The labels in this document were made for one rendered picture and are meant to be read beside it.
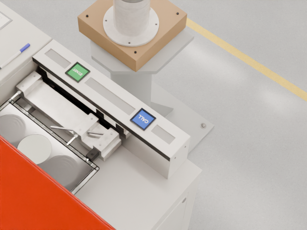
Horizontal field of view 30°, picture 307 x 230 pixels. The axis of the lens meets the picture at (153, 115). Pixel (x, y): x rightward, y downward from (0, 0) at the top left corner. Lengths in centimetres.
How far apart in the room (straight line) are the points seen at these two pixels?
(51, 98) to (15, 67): 15
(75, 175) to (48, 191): 103
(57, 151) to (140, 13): 51
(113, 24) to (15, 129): 49
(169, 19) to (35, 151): 66
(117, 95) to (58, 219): 113
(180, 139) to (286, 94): 141
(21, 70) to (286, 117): 150
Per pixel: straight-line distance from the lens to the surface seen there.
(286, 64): 310
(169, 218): 179
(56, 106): 180
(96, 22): 198
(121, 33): 193
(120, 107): 170
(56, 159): 169
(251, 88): 296
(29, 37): 187
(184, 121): 278
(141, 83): 213
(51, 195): 63
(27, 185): 64
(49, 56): 182
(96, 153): 168
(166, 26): 198
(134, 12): 183
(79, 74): 176
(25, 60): 182
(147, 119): 167
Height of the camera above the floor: 238
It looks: 58 degrees down
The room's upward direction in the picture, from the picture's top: 3 degrees clockwise
